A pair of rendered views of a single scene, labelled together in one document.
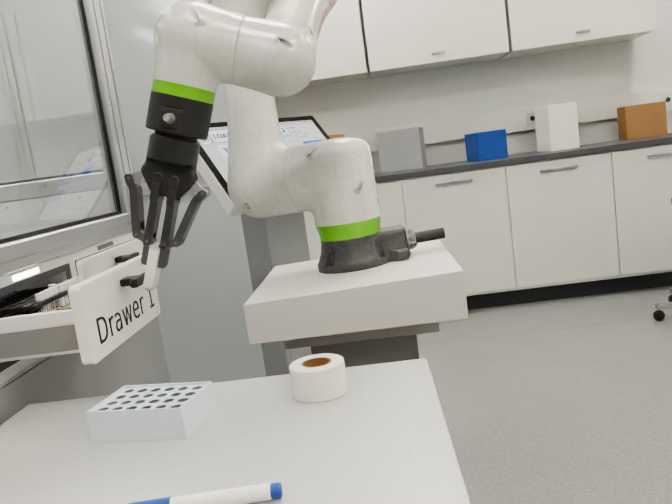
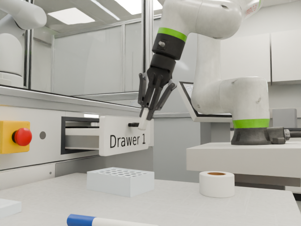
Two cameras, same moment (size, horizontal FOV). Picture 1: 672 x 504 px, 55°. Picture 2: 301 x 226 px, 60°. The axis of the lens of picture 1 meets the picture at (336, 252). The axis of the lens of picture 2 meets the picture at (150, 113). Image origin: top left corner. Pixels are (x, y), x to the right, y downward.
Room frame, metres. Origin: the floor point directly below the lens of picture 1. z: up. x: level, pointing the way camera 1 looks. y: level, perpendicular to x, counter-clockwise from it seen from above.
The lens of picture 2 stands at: (0.23, -0.02, 0.89)
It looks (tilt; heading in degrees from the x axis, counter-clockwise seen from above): 3 degrees up; 20
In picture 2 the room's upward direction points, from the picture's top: straight up
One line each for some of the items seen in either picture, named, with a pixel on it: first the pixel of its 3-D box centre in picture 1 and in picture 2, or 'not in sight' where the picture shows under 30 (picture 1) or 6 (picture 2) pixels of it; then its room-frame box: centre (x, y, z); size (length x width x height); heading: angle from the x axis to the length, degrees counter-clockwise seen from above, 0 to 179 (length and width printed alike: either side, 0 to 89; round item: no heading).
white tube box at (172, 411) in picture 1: (153, 410); (120, 180); (0.75, 0.25, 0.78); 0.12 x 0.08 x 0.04; 76
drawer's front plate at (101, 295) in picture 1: (120, 302); (127, 134); (1.00, 0.34, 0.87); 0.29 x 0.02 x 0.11; 176
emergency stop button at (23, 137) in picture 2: not in sight; (21, 136); (0.68, 0.45, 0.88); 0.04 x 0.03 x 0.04; 176
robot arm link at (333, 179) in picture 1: (336, 188); (246, 102); (1.27, -0.02, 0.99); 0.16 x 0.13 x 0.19; 77
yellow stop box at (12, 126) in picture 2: not in sight; (11, 136); (0.68, 0.48, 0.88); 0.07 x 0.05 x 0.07; 176
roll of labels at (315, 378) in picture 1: (318, 377); (216, 183); (0.79, 0.04, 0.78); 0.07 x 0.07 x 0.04
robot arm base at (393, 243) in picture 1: (380, 244); (268, 135); (1.27, -0.09, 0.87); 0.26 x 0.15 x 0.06; 92
